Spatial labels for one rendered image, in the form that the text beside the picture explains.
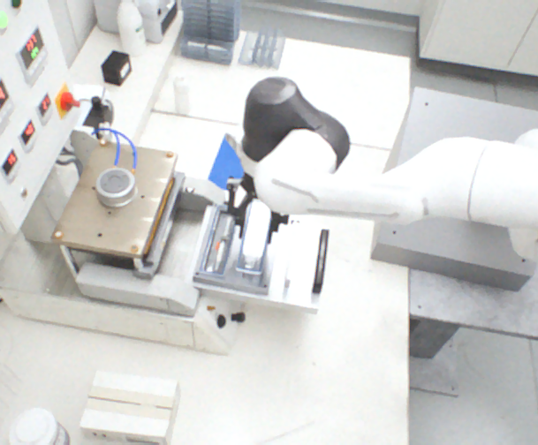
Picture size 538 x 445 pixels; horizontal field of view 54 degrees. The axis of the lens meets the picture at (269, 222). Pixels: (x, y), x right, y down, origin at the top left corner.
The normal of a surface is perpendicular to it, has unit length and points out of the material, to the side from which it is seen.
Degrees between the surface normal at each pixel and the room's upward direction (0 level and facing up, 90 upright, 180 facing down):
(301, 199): 84
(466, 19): 90
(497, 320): 0
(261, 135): 87
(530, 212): 75
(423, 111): 44
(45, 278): 0
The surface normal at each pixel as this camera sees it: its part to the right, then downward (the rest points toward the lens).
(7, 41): 0.98, 0.18
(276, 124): 0.22, 0.77
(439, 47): -0.15, 0.80
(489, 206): -0.50, 0.62
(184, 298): 0.69, -0.32
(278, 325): 0.07, -0.57
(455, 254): -0.10, 0.14
